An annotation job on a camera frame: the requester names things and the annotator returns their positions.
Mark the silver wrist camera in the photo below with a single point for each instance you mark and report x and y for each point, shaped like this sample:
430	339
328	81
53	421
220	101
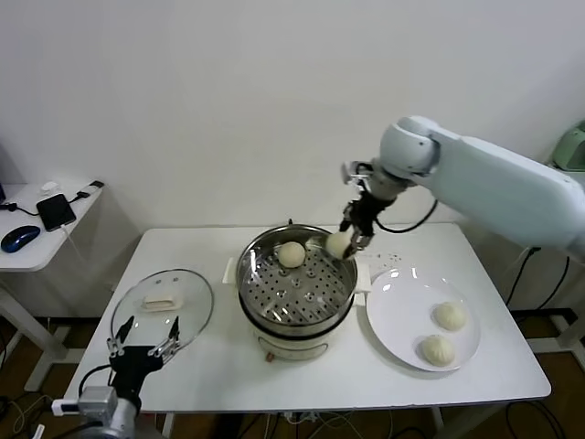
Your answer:
352	171
91	400

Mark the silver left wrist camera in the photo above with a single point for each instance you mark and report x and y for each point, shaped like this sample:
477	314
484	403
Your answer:
91	400

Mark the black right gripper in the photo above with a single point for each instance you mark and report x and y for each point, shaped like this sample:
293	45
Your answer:
365	212

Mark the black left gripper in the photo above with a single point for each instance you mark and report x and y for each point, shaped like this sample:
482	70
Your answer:
130	366

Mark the blue computer mouse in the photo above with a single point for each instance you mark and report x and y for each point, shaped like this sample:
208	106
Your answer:
19	238

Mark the white electric cooker base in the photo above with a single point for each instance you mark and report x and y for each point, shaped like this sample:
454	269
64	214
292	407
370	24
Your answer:
292	347

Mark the white steamed baozi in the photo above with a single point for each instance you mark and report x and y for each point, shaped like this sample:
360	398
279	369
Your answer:
291	254
337	245
438	351
450	315

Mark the white round plate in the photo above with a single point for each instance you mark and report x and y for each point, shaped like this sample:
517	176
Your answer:
402	311

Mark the black smartphone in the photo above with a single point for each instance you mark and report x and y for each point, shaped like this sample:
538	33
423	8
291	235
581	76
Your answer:
56	211

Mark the white earbuds case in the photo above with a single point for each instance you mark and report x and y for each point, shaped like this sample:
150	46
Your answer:
50	186

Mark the white side table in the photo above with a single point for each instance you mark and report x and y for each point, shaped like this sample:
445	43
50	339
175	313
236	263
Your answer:
27	258

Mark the white shelf table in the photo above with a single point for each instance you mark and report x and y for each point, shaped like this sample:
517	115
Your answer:
560	345

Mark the mint green appliance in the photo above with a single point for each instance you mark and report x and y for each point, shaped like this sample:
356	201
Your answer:
569	146

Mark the stainless steel steamer basket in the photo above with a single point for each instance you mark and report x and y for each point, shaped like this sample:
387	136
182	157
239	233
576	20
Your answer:
297	292

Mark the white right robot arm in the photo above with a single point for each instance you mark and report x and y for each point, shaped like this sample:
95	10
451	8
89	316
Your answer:
480	174

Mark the white power strip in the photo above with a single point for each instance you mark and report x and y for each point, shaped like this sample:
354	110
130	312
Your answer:
301	416

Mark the round glass pot lid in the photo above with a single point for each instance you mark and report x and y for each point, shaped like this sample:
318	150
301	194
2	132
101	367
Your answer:
160	302

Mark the dark computer monitor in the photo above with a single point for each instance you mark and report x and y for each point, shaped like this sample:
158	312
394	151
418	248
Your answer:
2	192

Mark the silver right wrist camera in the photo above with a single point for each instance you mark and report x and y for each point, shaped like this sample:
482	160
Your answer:
352	171

